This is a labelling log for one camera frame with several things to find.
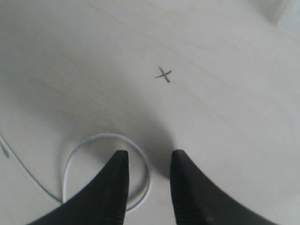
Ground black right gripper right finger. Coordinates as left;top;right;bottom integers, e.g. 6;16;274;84
170;150;273;225

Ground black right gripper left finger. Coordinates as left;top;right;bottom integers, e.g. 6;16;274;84
32;150;128;225

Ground white wired earphones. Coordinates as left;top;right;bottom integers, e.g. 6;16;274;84
0;133;151;213

